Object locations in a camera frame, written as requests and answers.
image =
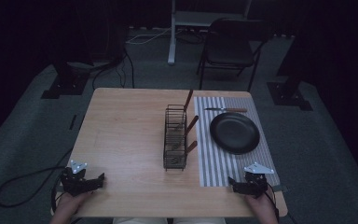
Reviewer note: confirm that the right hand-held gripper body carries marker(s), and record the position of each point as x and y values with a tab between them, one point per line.
256	182

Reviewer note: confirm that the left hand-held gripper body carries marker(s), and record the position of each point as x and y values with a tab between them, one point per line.
74	182

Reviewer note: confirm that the person's left hand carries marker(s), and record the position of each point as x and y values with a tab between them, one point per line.
70	202

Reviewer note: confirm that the person's right hand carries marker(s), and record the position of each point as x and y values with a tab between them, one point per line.
261	205

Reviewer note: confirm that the grey striped placemat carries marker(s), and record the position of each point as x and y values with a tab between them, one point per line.
205	149

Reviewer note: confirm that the black round plate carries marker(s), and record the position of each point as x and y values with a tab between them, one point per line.
234	133

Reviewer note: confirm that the black folding chair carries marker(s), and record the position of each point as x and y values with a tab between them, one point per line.
230	49

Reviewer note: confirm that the black stand base plate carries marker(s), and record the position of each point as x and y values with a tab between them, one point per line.
287	96
65	87

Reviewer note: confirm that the white metal desk frame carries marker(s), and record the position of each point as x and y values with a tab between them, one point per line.
172	37

